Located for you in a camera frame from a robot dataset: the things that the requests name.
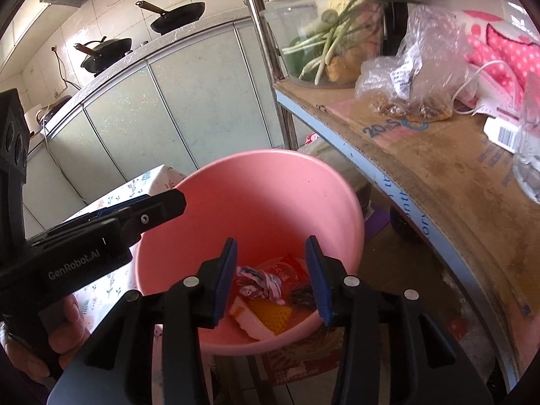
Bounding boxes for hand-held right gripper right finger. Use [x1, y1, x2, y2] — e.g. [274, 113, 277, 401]
[304, 235, 494, 405]

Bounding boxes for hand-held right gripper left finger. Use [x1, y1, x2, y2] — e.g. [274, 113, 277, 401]
[46, 237, 239, 405]

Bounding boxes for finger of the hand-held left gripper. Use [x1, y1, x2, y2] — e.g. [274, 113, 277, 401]
[86, 195, 153, 221]
[116, 190, 187, 245]

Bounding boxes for pink white tissue packet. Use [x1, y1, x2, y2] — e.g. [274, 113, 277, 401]
[230, 295, 277, 340]

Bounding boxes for orange plastic wrapper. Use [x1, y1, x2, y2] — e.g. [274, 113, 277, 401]
[268, 254, 311, 288]

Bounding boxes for yellow foam fruit net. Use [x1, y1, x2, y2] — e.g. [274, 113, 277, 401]
[249, 301, 294, 336]

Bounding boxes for pink plastic bucket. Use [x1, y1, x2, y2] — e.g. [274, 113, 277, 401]
[134, 148, 366, 357]

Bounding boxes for person's left hand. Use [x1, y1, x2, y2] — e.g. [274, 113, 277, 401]
[4, 293, 91, 389]

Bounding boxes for floral bear tablecloth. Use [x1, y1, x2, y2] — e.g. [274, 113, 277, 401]
[63, 164, 188, 405]

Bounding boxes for red printed carton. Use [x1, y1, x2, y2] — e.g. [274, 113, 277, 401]
[262, 329, 342, 384]

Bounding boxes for grey kitchen cabinet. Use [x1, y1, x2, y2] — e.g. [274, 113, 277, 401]
[21, 15, 296, 228]

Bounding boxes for black electric cooker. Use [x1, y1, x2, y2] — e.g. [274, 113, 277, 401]
[36, 95, 72, 125]

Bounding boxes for black wok with lid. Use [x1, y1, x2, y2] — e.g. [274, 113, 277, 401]
[74, 37, 133, 77]

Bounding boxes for cardboard shelf liner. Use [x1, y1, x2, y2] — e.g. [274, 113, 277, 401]
[274, 80, 540, 317]

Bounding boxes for metal shelf rack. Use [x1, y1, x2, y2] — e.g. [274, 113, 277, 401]
[236, 0, 540, 389]

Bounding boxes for black open wok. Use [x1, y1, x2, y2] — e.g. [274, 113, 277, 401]
[136, 0, 207, 35]

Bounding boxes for dark green vegetable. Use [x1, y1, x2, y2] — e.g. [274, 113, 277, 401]
[282, 38, 321, 81]

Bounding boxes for ginger root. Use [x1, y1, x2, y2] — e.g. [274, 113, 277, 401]
[327, 44, 368, 85]

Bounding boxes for clear plastic tub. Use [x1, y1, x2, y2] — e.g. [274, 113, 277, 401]
[259, 0, 384, 89]

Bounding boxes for white barcode box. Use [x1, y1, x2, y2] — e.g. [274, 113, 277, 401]
[483, 116, 521, 155]

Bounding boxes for clear bag with white label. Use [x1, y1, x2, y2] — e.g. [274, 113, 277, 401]
[354, 6, 477, 121]

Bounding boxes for clear bowl with vegetables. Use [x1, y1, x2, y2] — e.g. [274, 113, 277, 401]
[291, 0, 412, 85]

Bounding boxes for black blender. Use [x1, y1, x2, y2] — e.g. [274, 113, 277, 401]
[350, 0, 418, 57]

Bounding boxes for pink polka dot cloth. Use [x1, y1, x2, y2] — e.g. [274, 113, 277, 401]
[458, 10, 540, 106]

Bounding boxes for black power cable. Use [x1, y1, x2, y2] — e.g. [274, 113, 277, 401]
[53, 46, 81, 91]

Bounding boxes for white cable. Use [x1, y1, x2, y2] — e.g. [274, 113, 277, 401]
[451, 60, 507, 114]

